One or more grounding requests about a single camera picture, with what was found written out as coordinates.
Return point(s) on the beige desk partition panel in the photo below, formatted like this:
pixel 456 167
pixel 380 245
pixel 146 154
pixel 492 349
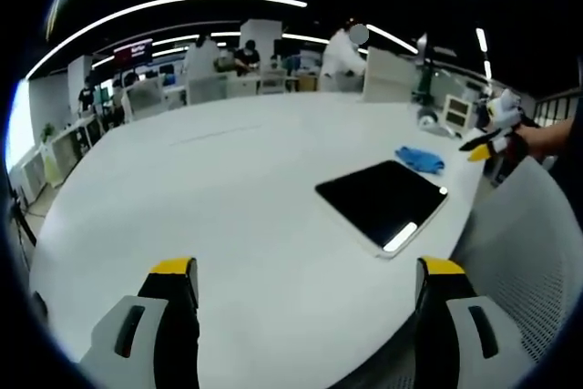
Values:
pixel 389 74

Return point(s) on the red wall screen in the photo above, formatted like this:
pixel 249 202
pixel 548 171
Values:
pixel 132 52

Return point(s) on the blue cleaning cloth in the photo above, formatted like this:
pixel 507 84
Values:
pixel 420 159

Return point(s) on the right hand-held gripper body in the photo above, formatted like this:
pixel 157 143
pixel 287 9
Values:
pixel 503 116

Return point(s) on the grey mesh office chair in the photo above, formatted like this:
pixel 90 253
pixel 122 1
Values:
pixel 519 266

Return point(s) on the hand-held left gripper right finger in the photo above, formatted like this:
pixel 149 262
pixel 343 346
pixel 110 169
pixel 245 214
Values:
pixel 460 325

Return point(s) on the grey tape roll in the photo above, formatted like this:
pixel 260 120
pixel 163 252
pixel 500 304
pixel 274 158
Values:
pixel 428 119

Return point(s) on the person's right hand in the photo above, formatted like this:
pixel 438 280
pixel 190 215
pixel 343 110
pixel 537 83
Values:
pixel 535 138

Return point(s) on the white low cabinet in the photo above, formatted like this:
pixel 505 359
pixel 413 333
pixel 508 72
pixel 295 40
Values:
pixel 70 145

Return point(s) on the green potted plant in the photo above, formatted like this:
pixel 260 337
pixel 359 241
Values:
pixel 47 133

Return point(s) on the black tablet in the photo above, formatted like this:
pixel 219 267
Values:
pixel 380 202

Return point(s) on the black tripod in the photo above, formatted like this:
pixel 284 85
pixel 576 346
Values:
pixel 20 220

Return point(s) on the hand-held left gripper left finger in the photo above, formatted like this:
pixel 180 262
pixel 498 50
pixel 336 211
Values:
pixel 136 316

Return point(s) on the small beige drawer box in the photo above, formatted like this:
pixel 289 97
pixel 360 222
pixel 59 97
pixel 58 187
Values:
pixel 457 110

